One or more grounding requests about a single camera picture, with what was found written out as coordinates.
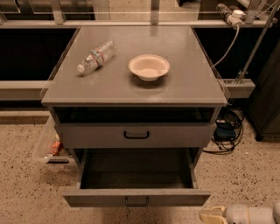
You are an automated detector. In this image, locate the grey drawer cabinet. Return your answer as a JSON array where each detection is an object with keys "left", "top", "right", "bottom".
[{"left": 40, "top": 25, "right": 229, "bottom": 165}]

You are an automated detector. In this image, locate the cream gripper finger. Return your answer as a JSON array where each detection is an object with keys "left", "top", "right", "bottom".
[{"left": 199, "top": 206, "right": 228, "bottom": 224}]

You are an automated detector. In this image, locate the white power strip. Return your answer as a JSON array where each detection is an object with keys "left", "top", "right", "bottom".
[{"left": 216, "top": 3, "right": 245, "bottom": 29}]

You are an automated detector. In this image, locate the white power cable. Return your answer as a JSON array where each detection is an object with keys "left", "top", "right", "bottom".
[{"left": 210, "top": 24, "right": 241, "bottom": 70}]

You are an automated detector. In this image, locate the dark cabinet at right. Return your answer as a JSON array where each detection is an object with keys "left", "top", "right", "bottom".
[{"left": 247, "top": 40, "right": 280, "bottom": 142}]

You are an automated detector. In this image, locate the blue electronics box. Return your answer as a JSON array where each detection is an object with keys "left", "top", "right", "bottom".
[{"left": 213, "top": 122, "right": 236, "bottom": 141}]

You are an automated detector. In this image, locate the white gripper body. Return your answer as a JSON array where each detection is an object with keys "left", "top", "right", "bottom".
[{"left": 225, "top": 204, "right": 275, "bottom": 224}]

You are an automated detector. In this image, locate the grey top drawer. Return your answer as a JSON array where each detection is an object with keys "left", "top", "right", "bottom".
[{"left": 55, "top": 122, "right": 216, "bottom": 149}]

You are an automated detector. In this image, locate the clear plastic water bottle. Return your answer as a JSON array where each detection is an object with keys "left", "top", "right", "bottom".
[{"left": 77, "top": 40, "right": 117, "bottom": 74}]

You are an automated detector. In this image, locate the red item in bin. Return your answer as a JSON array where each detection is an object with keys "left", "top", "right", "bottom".
[{"left": 51, "top": 141, "right": 64, "bottom": 156}]

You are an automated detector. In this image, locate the white paper bowl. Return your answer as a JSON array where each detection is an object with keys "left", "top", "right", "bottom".
[{"left": 129, "top": 54, "right": 170, "bottom": 81}]

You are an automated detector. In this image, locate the grey drawer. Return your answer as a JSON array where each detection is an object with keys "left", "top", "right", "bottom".
[
  {"left": 55, "top": 122, "right": 216, "bottom": 149},
  {"left": 63, "top": 149, "right": 210, "bottom": 207}
]

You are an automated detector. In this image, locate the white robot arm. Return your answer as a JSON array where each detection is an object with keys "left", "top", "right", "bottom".
[{"left": 199, "top": 200, "right": 280, "bottom": 224}]

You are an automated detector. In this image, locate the clear plastic storage bin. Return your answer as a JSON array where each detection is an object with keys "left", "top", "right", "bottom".
[{"left": 32, "top": 117, "right": 77, "bottom": 170}]

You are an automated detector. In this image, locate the metal support rod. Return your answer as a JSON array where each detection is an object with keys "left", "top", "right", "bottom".
[{"left": 234, "top": 0, "right": 280, "bottom": 84}]

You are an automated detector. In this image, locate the black cable bundle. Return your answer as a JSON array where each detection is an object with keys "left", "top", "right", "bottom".
[{"left": 202, "top": 108, "right": 245, "bottom": 155}]

